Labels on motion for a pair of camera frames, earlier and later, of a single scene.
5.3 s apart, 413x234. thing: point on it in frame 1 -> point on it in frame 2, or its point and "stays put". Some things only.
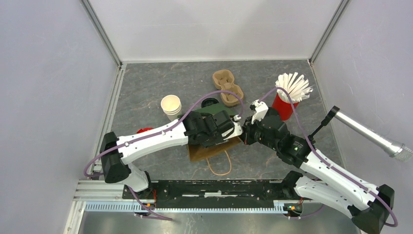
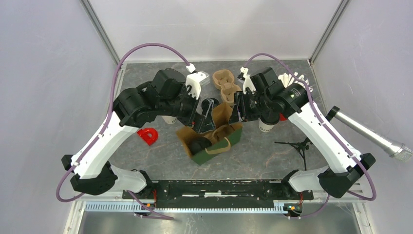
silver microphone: x=393 y=148 stays put
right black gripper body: x=254 y=133 -> x=251 y=105
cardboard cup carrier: x=224 y=80 stays put
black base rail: x=217 y=194 stays put
